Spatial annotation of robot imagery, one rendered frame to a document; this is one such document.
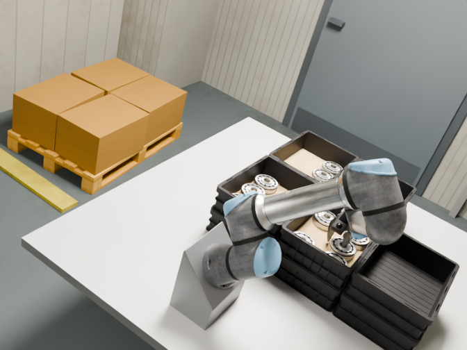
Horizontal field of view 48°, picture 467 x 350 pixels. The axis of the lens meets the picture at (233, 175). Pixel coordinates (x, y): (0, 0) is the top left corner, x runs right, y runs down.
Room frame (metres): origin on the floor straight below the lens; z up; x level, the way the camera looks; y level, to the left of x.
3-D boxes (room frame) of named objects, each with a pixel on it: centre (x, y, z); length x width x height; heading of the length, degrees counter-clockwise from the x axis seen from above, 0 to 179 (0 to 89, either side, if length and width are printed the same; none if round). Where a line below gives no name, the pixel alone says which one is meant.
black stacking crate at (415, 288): (1.52, -0.71, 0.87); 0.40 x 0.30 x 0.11; 155
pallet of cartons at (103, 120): (3.13, 0.98, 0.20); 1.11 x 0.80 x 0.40; 156
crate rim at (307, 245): (1.65, -0.44, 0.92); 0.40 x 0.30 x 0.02; 155
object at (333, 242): (1.63, -0.49, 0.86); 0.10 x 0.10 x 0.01
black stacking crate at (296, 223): (1.65, -0.44, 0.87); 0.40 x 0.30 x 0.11; 155
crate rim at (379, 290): (1.52, -0.71, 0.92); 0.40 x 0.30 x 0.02; 155
